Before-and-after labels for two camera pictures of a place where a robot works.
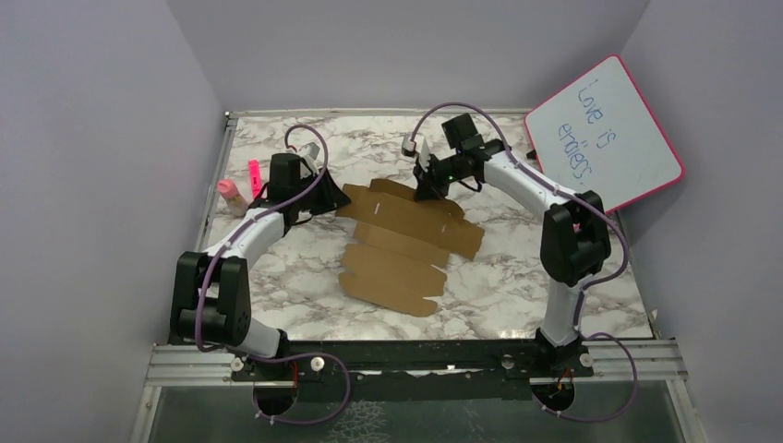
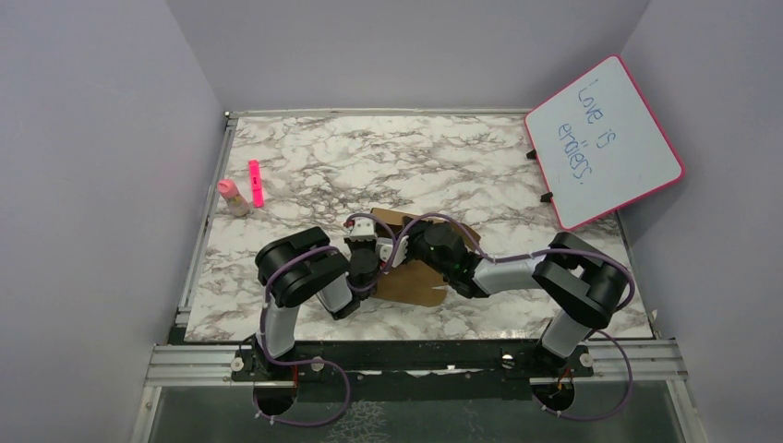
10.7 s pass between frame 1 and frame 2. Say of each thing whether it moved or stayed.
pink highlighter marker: stayed
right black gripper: moved
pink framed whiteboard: stayed
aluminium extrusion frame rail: stayed
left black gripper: moved
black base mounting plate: stayed
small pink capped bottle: stayed
